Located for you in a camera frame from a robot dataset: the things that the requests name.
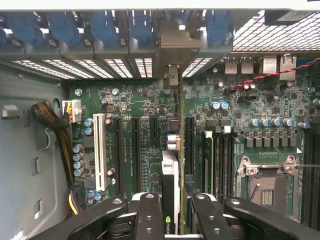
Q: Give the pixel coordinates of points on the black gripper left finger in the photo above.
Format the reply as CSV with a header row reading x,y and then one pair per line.
x,y
150,220

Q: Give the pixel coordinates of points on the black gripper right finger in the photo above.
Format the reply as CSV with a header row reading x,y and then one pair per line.
x,y
210,220

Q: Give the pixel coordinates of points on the thin metal locking lever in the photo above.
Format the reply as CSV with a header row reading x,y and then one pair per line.
x,y
255,192
307,165

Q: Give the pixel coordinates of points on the empty black RAM slot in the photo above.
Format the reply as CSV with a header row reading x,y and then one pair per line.
x,y
224,165
231,165
217,165

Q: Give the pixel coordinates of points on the CPU socket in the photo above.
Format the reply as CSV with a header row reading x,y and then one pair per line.
x,y
267,195

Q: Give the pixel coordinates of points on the long black expansion slot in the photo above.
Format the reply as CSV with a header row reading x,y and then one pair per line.
x,y
190,145
136,155
119,155

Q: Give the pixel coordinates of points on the white PCI expansion slot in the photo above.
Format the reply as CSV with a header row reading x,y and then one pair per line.
x,y
98,150

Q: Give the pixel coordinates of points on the short black expansion slot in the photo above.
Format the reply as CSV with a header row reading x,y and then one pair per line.
x,y
153,127

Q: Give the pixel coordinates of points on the green motherboard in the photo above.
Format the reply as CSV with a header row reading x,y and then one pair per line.
x,y
150,100

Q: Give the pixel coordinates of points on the white power connector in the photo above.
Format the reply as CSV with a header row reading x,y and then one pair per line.
x,y
73,110

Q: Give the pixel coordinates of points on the black open PC case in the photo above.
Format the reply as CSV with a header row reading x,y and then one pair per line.
x,y
25,137

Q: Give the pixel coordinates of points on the metal USB port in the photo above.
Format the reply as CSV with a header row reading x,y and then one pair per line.
x,y
231,65
247,65

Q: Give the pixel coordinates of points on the silver square rear port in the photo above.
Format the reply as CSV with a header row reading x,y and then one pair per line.
x,y
269,65

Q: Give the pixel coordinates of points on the metal Ethernet port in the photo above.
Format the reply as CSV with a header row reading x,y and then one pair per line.
x,y
288,67

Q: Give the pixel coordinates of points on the blue slot retention clip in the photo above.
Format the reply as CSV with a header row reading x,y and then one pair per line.
x,y
140,30
218,27
103,30
25,30
63,30

